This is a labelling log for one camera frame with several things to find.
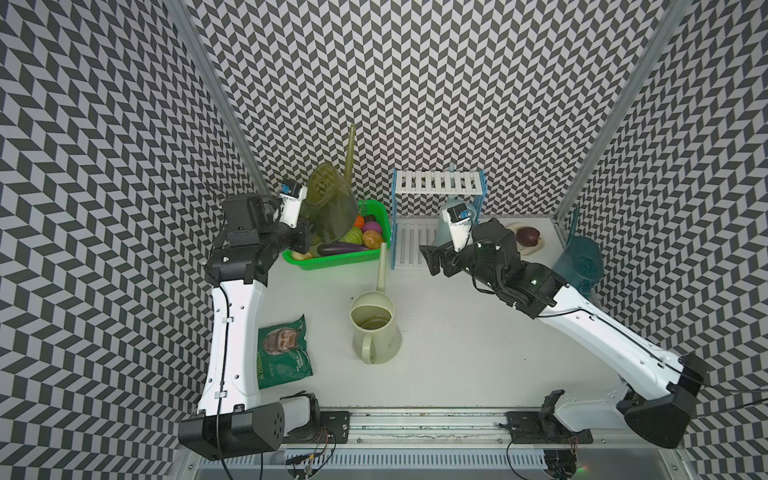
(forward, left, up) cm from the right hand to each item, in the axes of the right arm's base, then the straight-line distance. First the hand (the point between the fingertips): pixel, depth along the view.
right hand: (441, 244), depth 70 cm
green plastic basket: (+38, +22, -24) cm, 50 cm away
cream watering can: (-6, +18, -26) cm, 32 cm away
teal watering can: (+7, -43, -18) cm, 47 cm away
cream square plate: (+21, -36, -29) cm, 51 cm away
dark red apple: (+25, -36, -27) cm, 51 cm away
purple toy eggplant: (+17, +31, -22) cm, 42 cm away
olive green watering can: (+12, +28, 0) cm, 30 cm away
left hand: (+4, +31, +4) cm, 31 cm away
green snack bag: (-17, +42, -25) cm, 52 cm away
